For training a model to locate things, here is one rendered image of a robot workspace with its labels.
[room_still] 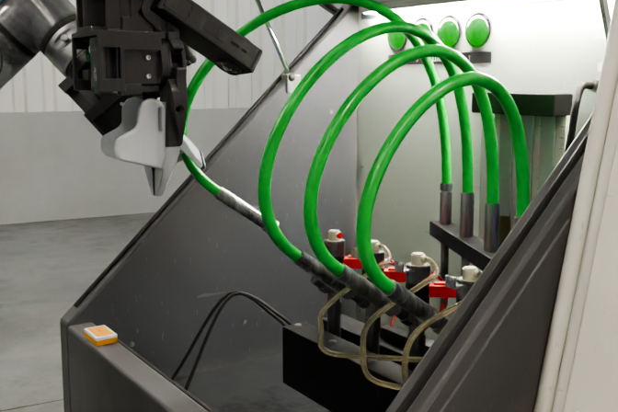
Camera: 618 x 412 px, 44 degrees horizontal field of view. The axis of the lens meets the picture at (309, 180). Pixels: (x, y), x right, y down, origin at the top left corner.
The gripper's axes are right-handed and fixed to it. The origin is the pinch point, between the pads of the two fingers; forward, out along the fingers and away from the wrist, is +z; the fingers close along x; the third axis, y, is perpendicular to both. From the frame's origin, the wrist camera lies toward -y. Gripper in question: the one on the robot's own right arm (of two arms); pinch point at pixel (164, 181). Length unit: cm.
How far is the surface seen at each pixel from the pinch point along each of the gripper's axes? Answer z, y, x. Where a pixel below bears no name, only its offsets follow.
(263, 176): 0.8, -13.1, -3.4
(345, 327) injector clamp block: 23.3, -30.4, -11.5
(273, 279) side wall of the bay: 25, -39, -43
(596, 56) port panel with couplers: -12, -57, 7
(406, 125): -5.3, -19.2, 12.7
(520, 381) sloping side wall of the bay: 17.7, -24.3, 23.0
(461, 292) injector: 12.5, -27.6, 12.2
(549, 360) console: 15.9, -26.9, 24.2
